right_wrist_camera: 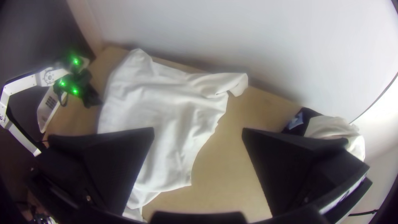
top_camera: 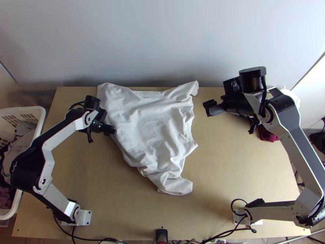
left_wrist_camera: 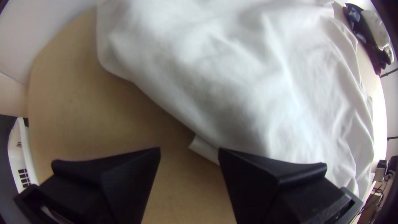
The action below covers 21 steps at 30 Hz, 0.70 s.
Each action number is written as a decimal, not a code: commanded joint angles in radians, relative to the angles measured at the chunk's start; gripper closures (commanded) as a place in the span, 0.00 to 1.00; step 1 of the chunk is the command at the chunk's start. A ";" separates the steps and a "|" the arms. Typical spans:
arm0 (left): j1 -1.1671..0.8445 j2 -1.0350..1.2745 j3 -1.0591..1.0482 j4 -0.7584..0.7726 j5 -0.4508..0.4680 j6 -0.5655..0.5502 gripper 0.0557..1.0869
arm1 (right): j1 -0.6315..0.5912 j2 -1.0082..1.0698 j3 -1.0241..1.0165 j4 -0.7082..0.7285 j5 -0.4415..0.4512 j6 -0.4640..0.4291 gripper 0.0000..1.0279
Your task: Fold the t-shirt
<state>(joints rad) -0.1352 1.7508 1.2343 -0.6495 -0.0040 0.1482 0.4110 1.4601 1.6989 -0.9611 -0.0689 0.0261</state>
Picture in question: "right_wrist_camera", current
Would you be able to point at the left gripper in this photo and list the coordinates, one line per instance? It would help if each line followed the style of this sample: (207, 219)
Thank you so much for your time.
(88, 90)

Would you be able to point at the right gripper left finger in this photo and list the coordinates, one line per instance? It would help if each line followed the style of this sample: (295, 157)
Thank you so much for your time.
(108, 161)

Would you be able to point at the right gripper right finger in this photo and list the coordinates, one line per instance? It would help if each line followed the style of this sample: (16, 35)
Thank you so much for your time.
(292, 168)

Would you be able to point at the white t-shirt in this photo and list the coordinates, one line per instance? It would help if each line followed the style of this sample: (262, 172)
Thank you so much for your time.
(168, 102)

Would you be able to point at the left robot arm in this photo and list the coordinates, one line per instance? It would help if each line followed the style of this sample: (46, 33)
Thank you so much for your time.
(21, 84)

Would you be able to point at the white laundry basket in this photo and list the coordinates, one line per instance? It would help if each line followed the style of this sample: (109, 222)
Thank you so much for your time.
(49, 105)

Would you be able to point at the heap of clothes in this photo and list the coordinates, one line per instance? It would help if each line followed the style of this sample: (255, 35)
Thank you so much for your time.
(335, 130)

